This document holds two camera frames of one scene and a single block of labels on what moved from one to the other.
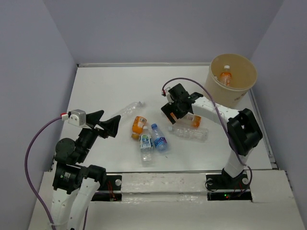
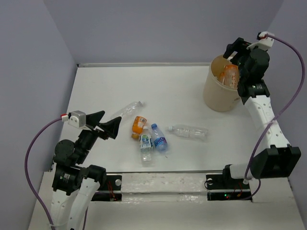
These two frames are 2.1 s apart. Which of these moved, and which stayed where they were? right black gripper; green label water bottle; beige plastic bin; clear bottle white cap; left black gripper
Moved: right black gripper
Stayed: green label water bottle; left black gripper; beige plastic bin; clear bottle white cap
